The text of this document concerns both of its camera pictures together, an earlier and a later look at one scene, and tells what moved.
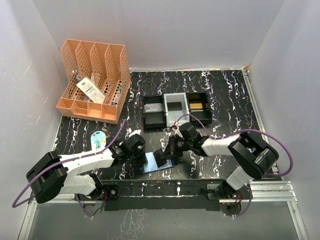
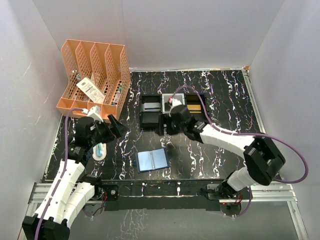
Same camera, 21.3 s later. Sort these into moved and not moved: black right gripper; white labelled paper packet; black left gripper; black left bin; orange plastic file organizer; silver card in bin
Moved: black left gripper; black right gripper
Not moved: black left bin; silver card in bin; white labelled paper packet; orange plastic file organizer
